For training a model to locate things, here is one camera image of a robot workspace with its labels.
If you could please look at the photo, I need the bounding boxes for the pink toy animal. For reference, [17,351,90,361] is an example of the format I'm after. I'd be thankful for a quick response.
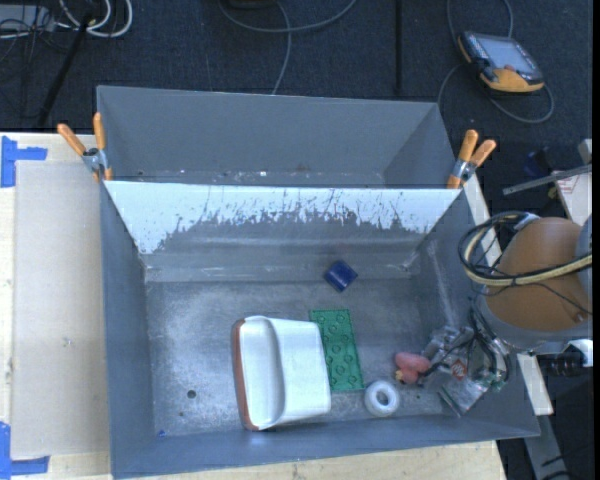
[393,350,433,386]

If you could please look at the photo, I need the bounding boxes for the blue cube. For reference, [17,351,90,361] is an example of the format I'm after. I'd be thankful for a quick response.
[323,259,360,294]

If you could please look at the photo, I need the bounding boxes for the black cylinder on white bracket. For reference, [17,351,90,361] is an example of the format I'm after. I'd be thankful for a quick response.
[538,337,594,370]

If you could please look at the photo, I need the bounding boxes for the white tub with orange rim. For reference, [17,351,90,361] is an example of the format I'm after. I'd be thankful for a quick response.
[230,314,333,432]

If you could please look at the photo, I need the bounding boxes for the pale flat board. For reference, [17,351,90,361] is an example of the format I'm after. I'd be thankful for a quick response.
[9,159,112,462]

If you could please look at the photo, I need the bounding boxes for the grey metal bin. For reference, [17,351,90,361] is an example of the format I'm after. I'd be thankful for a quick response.
[95,85,542,480]

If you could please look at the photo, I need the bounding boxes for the dark green flat block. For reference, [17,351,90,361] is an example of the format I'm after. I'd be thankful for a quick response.
[308,308,366,394]

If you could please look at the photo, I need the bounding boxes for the white ring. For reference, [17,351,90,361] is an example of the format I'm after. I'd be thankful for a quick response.
[363,379,402,418]

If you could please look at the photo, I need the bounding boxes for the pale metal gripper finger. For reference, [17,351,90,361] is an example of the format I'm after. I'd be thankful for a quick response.
[422,324,476,365]
[436,370,487,418]

